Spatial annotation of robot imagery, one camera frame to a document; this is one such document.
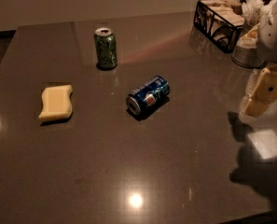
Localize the blue pepsi can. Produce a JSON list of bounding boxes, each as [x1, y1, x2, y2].
[[126, 76, 170, 116]]

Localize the white napkins stack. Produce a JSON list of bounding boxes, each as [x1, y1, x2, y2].
[[201, 0, 244, 42]]

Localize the yellow sponge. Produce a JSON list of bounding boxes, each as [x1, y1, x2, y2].
[[38, 85, 73, 122]]

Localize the green soda can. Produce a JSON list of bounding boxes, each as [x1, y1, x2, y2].
[[94, 27, 118, 70]]

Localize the black wire napkin holder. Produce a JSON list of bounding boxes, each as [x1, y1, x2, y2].
[[194, 0, 244, 53]]

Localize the silver perforated metal cup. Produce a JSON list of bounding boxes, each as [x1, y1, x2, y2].
[[231, 23, 267, 69]]

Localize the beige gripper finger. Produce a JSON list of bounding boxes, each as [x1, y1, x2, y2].
[[240, 69, 264, 114], [243, 63, 277, 118]]

